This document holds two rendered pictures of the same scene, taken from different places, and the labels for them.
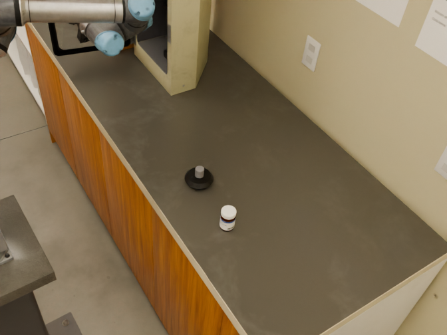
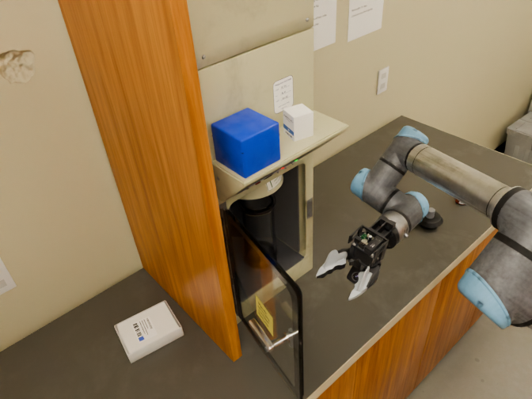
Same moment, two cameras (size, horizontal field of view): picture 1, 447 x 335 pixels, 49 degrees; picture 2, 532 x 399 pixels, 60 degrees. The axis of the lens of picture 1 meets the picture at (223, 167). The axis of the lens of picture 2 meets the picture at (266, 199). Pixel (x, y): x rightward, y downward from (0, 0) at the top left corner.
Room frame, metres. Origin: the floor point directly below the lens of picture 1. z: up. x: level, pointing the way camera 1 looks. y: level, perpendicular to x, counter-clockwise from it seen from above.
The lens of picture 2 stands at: (1.66, 1.27, 2.05)
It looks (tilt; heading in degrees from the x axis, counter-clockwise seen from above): 38 degrees down; 269
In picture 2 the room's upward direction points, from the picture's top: 4 degrees counter-clockwise
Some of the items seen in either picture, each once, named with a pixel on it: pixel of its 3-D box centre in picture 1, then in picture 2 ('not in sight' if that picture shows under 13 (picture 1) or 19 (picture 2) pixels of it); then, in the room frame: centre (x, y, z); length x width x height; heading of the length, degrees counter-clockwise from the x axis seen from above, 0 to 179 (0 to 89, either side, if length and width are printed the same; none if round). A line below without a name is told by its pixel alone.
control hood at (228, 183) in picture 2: not in sight; (283, 161); (1.60, 0.38, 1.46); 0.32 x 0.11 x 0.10; 38
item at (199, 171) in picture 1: (199, 175); (429, 216); (1.07, 0.07, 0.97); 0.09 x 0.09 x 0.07
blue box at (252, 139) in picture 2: not in sight; (246, 142); (1.68, 0.44, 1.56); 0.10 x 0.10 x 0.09; 38
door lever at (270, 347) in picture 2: not in sight; (268, 332); (1.66, 0.65, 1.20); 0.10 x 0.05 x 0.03; 117
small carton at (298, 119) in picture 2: not in sight; (298, 122); (1.56, 0.35, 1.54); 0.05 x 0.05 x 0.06; 23
